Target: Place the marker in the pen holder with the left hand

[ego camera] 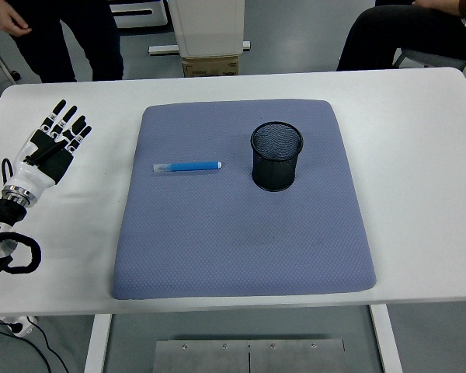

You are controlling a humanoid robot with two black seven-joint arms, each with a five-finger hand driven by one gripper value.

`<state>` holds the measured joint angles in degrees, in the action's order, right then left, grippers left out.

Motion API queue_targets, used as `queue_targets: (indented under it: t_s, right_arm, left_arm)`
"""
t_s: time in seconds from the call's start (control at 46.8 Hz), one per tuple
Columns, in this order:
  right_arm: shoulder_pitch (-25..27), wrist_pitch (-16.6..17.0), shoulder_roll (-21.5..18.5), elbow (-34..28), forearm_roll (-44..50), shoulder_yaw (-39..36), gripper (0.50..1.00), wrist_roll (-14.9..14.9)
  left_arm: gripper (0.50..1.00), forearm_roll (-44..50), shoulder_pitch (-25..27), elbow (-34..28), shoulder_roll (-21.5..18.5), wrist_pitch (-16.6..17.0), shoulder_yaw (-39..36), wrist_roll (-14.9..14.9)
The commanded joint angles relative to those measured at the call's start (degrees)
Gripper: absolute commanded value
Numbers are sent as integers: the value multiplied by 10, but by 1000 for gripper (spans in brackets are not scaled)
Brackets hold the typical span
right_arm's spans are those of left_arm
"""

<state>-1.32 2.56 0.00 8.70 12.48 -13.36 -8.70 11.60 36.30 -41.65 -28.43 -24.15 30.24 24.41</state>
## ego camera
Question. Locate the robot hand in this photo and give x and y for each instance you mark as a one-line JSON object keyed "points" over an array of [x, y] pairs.
{"points": [[48, 163]]}

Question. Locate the person's hand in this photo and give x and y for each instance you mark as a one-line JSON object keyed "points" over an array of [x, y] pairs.
{"points": [[439, 4], [9, 17]]}

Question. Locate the blue marker with white tip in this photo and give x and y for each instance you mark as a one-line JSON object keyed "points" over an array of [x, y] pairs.
{"points": [[190, 166]]}

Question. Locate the black mesh pen holder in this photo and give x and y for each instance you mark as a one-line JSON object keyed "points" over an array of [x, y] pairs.
{"points": [[275, 175]]}

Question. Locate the white and grey chair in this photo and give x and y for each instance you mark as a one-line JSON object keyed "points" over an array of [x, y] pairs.
{"points": [[431, 58]]}

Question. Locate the seated person with brown sleeve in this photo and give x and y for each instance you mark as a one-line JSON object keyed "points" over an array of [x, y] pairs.
{"points": [[392, 35]]}

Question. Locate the person in dark clothes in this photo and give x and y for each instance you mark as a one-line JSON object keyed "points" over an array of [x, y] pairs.
{"points": [[81, 39]]}

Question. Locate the white device with dark slot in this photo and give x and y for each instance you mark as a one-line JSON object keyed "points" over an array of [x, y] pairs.
{"points": [[140, 17]]}

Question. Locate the white base bar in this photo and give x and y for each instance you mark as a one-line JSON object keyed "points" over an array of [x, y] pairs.
{"points": [[163, 49]]}

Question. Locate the white power strip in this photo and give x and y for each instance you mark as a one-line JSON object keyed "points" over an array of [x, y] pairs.
{"points": [[21, 327]]}

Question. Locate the blue-grey textured mat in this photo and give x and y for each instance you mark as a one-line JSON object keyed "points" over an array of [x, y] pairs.
{"points": [[217, 233]]}

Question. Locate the cardboard box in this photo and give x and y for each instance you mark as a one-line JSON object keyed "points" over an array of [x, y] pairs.
{"points": [[209, 67]]}

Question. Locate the white table leg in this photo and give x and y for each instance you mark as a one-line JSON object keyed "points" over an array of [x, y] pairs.
{"points": [[386, 342], [97, 346]]}

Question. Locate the white upright cabinet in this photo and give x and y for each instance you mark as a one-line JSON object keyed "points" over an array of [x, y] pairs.
{"points": [[209, 27]]}

